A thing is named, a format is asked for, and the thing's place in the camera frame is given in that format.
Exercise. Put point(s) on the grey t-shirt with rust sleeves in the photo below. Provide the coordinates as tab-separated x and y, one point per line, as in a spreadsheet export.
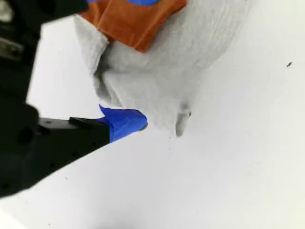
166	83

